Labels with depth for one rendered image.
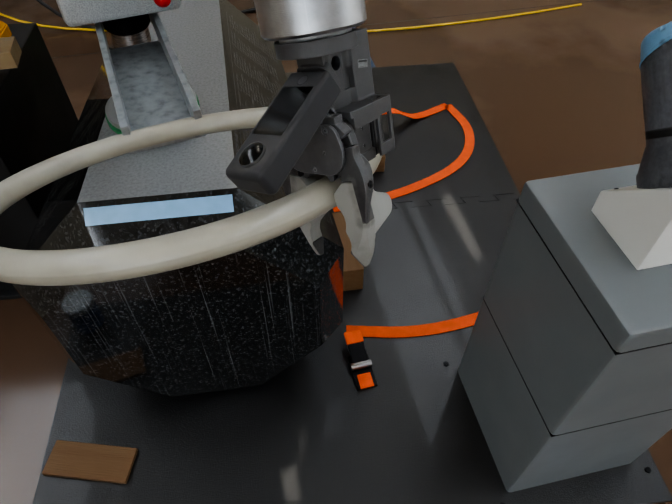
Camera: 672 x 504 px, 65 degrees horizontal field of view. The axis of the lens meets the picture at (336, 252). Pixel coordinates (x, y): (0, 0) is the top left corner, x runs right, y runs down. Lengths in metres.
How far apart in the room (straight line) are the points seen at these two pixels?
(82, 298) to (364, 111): 1.00
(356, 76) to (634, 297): 0.72
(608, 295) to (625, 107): 2.29
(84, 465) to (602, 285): 1.46
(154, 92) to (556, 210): 0.80
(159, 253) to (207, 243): 0.04
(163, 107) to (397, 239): 1.37
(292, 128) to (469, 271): 1.72
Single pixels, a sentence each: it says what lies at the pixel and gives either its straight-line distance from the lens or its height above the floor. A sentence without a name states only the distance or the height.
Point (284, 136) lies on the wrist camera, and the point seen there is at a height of 1.35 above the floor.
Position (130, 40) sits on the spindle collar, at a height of 1.06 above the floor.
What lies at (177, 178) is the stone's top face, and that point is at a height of 0.83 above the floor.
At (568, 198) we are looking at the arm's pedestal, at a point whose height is 0.85.
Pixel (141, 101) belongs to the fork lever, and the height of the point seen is 1.08.
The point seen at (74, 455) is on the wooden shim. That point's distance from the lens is 1.84.
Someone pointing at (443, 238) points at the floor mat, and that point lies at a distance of 2.20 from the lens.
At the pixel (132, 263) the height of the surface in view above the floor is 1.28.
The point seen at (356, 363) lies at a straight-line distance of 1.78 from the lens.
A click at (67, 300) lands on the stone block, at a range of 1.38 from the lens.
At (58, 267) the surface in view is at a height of 1.27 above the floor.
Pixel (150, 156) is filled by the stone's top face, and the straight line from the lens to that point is 1.31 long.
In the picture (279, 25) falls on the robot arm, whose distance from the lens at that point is 0.45.
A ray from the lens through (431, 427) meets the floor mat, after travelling 1.75.
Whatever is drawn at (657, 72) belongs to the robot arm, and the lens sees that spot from 1.09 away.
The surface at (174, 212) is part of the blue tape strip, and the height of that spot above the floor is 0.80.
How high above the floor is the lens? 1.60
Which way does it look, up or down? 49 degrees down
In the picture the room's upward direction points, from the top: straight up
